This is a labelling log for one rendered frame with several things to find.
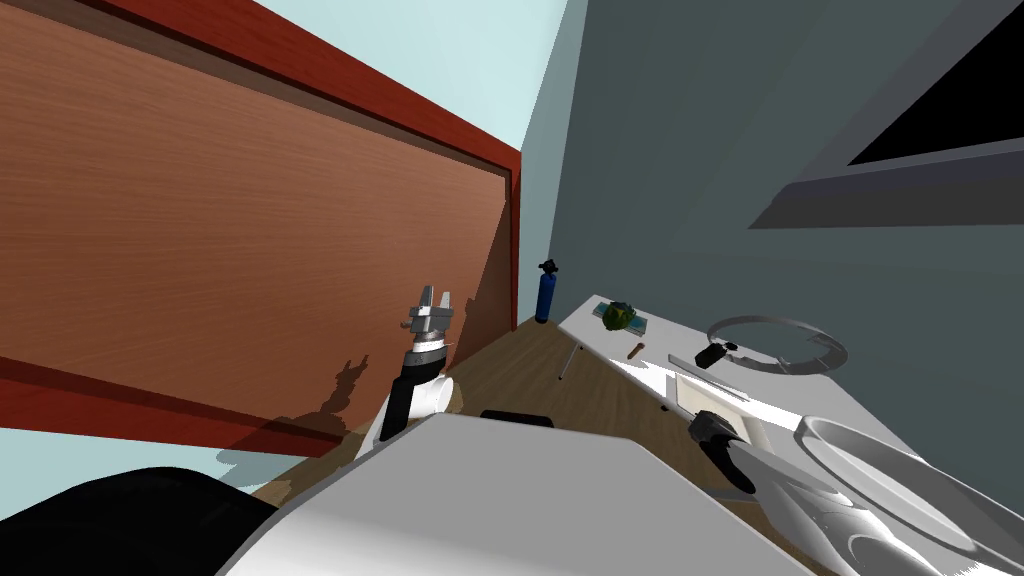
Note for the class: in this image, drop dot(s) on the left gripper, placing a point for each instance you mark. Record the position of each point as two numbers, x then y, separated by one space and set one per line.
428 322

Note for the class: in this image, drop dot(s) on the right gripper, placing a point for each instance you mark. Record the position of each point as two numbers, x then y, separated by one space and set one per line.
706 426

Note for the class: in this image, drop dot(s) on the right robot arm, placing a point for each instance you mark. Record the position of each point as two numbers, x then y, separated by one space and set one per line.
808 504

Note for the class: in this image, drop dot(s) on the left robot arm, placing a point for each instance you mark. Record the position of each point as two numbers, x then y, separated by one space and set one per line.
400 408

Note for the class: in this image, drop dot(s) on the white flat box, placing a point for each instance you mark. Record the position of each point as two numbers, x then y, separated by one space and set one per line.
712 396

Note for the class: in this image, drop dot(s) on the grey flat bar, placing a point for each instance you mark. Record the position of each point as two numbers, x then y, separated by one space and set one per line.
704 374

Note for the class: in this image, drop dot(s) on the small brown cylinder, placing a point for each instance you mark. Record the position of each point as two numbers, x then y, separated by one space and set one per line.
636 350

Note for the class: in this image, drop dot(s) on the blue fire extinguisher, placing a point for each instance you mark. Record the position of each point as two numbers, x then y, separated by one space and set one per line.
546 296

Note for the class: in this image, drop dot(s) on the teal flat book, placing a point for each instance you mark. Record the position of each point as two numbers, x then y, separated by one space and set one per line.
638 325

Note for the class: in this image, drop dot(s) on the white table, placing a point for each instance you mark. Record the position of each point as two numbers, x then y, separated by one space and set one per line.
832 396

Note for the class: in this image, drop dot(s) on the green round plant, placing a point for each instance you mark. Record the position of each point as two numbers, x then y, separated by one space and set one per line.
618 316

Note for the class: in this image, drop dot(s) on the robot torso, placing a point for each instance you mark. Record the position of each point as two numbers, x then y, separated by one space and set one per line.
512 504

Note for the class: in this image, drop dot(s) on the brown wooden door leaf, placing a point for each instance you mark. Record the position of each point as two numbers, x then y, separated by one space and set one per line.
200 224

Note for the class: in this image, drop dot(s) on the black window with grey frame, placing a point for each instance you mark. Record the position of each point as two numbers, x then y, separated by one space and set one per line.
944 104

